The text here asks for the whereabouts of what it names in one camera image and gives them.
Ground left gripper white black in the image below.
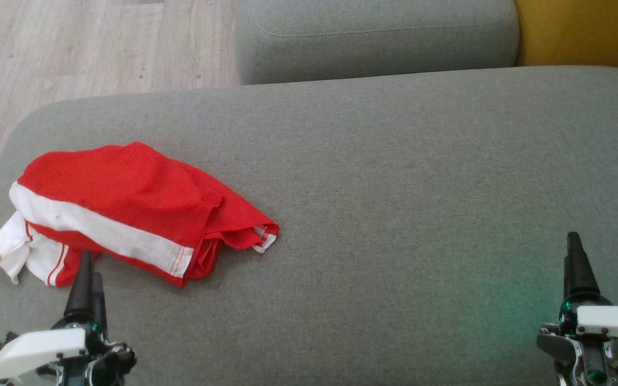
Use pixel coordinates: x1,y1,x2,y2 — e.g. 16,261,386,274
0,250,138,386

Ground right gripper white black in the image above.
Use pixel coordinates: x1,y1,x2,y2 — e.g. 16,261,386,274
536,231,618,386

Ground red white lettered jersey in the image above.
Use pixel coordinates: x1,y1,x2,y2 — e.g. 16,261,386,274
0,185,281,288

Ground red shorts white stripe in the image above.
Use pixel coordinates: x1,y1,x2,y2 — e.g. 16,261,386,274
9,142,225,280

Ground grey sofa seat cushion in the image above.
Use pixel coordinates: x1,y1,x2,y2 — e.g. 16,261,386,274
0,65,618,386

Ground yellow cushion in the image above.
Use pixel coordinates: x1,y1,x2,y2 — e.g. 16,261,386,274
513,0,618,80

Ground grey sofa armrest cushion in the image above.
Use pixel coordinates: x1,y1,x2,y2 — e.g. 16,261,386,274
234,0,520,85

